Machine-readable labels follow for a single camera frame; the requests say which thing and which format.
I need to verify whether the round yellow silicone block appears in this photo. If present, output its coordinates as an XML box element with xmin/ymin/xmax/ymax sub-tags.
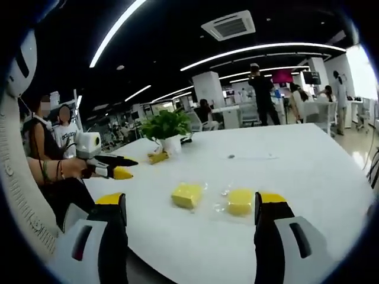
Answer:
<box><xmin>227</xmin><ymin>187</ymin><xmax>256</xmax><ymax>217</ymax></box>

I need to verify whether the rectangular yellow silicone block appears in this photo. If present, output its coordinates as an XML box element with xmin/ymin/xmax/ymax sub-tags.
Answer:
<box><xmin>171</xmin><ymin>182</ymin><xmax>204</xmax><ymax>211</ymax></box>

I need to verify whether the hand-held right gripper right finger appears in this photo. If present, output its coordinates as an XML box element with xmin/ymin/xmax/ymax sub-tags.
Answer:
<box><xmin>253</xmin><ymin>191</ymin><xmax>335</xmax><ymax>284</ymax></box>

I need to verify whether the white worn device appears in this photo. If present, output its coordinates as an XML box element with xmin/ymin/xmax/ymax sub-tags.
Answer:
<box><xmin>5</xmin><ymin>28</ymin><xmax>38</xmax><ymax>98</ymax></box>

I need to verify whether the green potted plant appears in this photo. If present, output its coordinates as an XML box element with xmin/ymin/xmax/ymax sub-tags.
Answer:
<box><xmin>138</xmin><ymin>109</ymin><xmax>194</xmax><ymax>143</ymax></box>

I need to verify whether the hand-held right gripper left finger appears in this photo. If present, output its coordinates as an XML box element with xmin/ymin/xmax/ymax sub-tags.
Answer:
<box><xmin>49</xmin><ymin>192</ymin><xmax>129</xmax><ymax>284</ymax></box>

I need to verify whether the ceiling air conditioner vent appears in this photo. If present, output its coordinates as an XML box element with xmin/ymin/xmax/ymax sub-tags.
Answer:
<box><xmin>201</xmin><ymin>9</ymin><xmax>256</xmax><ymax>42</ymax></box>

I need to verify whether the straight ceiling light strip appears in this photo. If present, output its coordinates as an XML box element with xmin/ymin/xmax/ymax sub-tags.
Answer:
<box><xmin>88</xmin><ymin>0</ymin><xmax>148</xmax><ymax>69</ymax></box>

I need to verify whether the white plant pot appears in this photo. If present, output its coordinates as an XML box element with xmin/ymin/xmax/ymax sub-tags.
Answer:
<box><xmin>159</xmin><ymin>135</ymin><xmax>182</xmax><ymax>155</ymax></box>

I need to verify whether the hanging dark monitor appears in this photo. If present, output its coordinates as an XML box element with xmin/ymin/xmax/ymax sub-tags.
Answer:
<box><xmin>303</xmin><ymin>70</ymin><xmax>323</xmax><ymax>86</ymax></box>

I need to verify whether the green wrist bracelet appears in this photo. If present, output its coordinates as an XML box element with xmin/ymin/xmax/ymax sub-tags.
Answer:
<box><xmin>41</xmin><ymin>159</ymin><xmax>50</xmax><ymax>183</ymax></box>

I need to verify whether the person's left hand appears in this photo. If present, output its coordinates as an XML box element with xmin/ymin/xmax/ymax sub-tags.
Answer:
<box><xmin>63</xmin><ymin>158</ymin><xmax>89</xmax><ymax>180</ymax></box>

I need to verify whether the yellow tissue box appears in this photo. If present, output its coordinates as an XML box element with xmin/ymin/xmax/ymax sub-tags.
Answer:
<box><xmin>147</xmin><ymin>151</ymin><xmax>171</xmax><ymax>165</ymax></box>

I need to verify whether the person's dark trouser leg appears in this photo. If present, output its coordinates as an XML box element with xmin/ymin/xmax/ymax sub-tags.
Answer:
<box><xmin>41</xmin><ymin>176</ymin><xmax>96</xmax><ymax>227</ymax></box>

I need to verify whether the curved ceiling light strip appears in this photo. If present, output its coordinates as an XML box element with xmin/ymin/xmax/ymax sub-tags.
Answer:
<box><xmin>179</xmin><ymin>42</ymin><xmax>348</xmax><ymax>72</ymax></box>

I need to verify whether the pink wall sign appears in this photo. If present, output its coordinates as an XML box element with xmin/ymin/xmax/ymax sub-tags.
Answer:
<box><xmin>272</xmin><ymin>72</ymin><xmax>293</xmax><ymax>85</ymax></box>

